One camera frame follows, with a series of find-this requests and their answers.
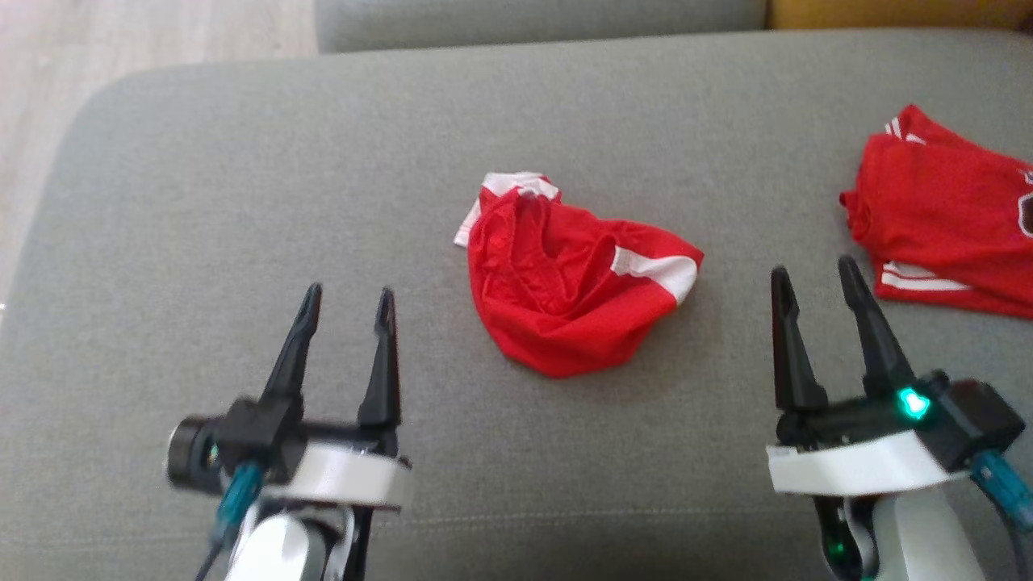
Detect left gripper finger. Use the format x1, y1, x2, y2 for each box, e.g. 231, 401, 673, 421
358, 287, 402, 428
260, 282, 324, 404

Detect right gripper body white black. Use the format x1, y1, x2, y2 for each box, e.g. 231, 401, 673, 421
767, 370, 969, 581

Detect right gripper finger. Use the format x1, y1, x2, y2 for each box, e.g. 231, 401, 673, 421
837, 255, 918, 398
769, 267, 830, 414

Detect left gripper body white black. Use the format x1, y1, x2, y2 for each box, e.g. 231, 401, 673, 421
218, 395, 412, 581

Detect red jersey with black print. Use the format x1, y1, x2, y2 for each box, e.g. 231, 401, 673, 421
839, 103, 1033, 320

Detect red shorts with white bands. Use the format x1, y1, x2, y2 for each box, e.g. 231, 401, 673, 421
454, 171, 705, 378

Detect grey sofa seat cushion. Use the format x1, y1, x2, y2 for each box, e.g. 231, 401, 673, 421
0, 28, 1033, 581

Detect yellow sofa cushion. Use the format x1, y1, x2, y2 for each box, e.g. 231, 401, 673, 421
765, 0, 1033, 33

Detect grey sofa back cushion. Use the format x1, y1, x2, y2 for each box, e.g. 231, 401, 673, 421
313, 0, 772, 54

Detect left cable with teal plug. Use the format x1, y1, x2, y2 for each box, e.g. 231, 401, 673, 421
194, 462, 266, 581

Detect cable with teal plug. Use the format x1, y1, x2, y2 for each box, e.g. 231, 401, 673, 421
971, 450, 1033, 581
194, 462, 266, 581

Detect right cable with teal plug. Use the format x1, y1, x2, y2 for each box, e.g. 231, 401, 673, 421
971, 450, 1033, 581

